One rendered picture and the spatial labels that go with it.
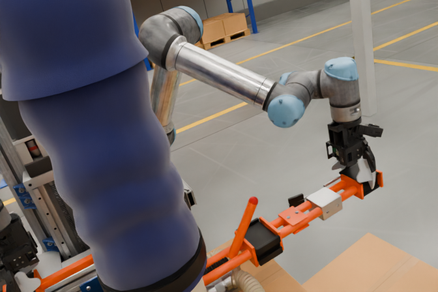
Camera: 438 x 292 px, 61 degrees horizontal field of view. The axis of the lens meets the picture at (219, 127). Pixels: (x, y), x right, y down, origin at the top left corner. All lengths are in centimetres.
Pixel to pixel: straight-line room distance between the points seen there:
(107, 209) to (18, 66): 26
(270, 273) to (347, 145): 39
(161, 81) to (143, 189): 56
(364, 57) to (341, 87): 280
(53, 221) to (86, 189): 71
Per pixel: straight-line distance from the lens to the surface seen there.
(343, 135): 100
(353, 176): 110
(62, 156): 63
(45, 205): 132
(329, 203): 103
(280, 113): 85
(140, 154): 62
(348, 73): 94
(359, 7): 365
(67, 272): 111
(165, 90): 116
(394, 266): 163
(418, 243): 253
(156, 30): 97
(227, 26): 875
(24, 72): 59
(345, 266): 162
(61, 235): 137
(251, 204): 89
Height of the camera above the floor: 171
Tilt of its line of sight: 24 degrees down
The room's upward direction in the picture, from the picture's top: 14 degrees counter-clockwise
